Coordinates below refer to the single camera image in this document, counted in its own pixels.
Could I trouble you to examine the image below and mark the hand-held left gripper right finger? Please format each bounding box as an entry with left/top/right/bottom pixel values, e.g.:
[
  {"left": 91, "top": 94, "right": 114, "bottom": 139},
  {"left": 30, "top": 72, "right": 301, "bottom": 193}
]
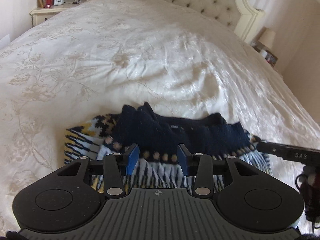
[{"left": 176, "top": 144, "right": 251, "bottom": 198}]

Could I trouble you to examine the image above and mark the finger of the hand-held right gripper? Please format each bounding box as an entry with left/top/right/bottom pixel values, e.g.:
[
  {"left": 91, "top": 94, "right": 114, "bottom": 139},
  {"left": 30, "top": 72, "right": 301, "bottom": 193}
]
[{"left": 255, "top": 141, "right": 285, "bottom": 159}]

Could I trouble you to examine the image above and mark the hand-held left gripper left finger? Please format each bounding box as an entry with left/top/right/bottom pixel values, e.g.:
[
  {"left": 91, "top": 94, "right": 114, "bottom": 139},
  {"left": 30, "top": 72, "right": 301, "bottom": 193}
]
[{"left": 56, "top": 144, "right": 140, "bottom": 199}]

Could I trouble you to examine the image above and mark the navy yellow patterned knit sweater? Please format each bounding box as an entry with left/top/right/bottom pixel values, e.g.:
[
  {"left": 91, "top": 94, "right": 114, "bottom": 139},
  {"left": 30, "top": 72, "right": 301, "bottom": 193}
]
[{"left": 64, "top": 102, "right": 273, "bottom": 191}]

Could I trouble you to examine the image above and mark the bed with cream floral bedspread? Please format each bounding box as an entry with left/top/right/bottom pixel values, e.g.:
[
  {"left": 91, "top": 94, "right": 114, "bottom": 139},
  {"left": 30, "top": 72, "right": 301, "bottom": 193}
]
[{"left": 0, "top": 0, "right": 320, "bottom": 233}]

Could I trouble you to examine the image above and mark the cream shade table lamp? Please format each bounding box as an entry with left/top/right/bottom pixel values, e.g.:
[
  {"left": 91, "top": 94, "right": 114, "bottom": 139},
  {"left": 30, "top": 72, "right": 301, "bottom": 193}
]
[{"left": 257, "top": 27, "right": 276, "bottom": 50}]

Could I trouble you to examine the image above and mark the cream nightstand with drawer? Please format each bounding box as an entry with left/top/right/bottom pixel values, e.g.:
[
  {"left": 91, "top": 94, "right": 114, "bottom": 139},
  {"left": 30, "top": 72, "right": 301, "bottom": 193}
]
[{"left": 30, "top": 1, "right": 87, "bottom": 28}]

